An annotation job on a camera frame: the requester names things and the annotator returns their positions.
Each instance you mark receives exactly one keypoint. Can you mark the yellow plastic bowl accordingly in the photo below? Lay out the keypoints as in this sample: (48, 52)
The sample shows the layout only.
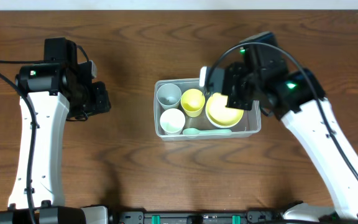
(217, 109)

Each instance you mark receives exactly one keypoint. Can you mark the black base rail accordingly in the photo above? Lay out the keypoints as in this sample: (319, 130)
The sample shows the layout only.
(139, 217)

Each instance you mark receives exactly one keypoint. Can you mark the grey plastic cup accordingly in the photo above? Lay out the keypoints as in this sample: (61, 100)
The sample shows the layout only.
(169, 96)

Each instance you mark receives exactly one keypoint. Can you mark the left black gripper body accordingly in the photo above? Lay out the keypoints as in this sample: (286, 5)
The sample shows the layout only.
(98, 99)

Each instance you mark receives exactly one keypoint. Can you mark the yellow plastic cup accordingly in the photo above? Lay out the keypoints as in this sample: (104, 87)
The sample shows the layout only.
(192, 101)

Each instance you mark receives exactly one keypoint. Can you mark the white plastic bowl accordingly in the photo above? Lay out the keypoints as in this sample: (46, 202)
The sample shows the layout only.
(224, 124)

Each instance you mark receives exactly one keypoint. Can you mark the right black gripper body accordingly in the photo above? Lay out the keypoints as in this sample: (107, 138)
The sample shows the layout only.
(238, 86)

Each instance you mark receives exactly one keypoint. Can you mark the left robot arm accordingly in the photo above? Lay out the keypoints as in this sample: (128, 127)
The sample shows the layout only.
(54, 91)

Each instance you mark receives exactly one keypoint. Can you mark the mint green plastic spoon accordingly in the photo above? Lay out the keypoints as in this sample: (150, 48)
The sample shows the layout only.
(194, 131)

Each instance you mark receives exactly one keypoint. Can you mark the white plastic cup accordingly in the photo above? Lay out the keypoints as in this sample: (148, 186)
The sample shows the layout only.
(172, 121)

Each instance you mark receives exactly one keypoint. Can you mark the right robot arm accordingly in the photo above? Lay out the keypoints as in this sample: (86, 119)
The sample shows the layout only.
(300, 103)

